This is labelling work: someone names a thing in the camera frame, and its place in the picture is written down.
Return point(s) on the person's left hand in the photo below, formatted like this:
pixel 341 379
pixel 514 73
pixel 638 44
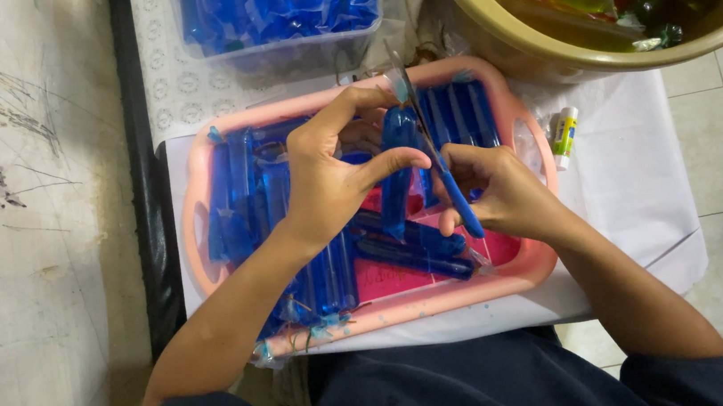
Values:
pixel 322 180

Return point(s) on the person's right hand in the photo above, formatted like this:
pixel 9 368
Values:
pixel 508 194

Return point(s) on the blue ice pop tube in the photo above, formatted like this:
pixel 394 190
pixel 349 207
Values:
pixel 395 139

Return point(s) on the pile of blue ice pops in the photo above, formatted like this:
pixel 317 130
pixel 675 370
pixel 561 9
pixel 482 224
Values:
pixel 246 195

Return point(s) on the white yellow glue stick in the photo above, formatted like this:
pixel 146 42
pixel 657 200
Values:
pixel 565 136

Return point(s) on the white paper sheet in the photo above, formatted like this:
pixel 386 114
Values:
pixel 623 202

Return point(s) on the clear plastic container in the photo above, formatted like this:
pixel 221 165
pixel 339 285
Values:
pixel 291 49

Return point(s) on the pink plastic basket tray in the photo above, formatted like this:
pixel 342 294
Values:
pixel 406 309

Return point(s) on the white patterned cloth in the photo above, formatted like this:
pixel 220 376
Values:
pixel 181 87

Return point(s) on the black bench edge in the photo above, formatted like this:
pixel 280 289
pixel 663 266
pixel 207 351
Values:
pixel 151 218

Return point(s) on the stack of blue ice pops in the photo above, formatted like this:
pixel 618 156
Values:
pixel 277 4

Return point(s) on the person's dark blue clothing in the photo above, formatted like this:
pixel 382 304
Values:
pixel 448 392

